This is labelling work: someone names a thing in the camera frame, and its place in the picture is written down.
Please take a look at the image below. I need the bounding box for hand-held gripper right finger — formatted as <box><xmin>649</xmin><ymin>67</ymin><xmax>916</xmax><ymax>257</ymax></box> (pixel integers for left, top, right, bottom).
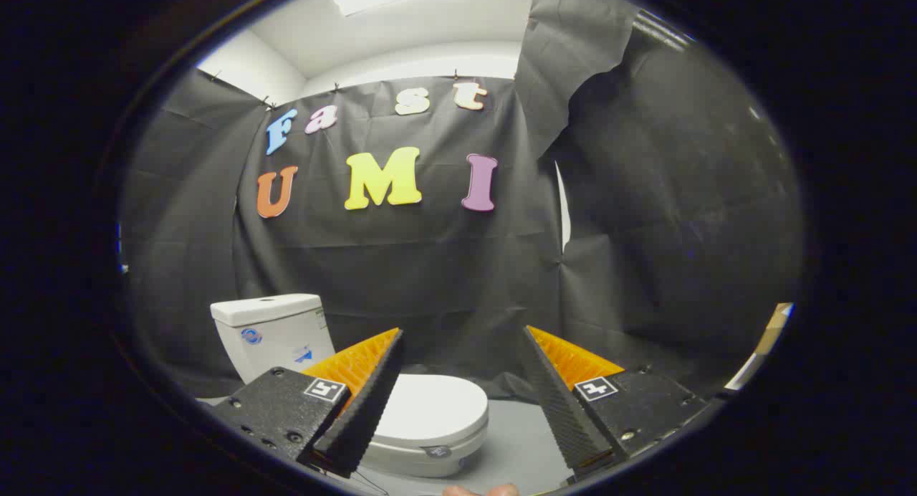
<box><xmin>519</xmin><ymin>325</ymin><xmax>710</xmax><ymax>482</ymax></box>

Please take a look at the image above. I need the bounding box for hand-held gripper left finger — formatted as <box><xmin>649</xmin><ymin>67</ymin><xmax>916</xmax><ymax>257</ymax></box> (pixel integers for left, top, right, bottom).
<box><xmin>210</xmin><ymin>328</ymin><xmax>405</xmax><ymax>479</ymax></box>

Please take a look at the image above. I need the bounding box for white toilet lid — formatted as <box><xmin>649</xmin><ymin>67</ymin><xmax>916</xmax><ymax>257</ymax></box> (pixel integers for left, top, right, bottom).
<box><xmin>369</xmin><ymin>373</ymin><xmax>490</xmax><ymax>455</ymax></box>

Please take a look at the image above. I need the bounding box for white ceramic toilet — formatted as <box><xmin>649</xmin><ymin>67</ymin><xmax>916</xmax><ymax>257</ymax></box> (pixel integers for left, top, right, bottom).
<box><xmin>210</xmin><ymin>293</ymin><xmax>490</xmax><ymax>479</ymax></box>

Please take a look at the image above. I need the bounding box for black backdrop cloth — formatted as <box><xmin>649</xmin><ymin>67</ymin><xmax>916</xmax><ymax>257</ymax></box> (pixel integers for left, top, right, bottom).
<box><xmin>118</xmin><ymin>0</ymin><xmax>807</xmax><ymax>404</ymax></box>

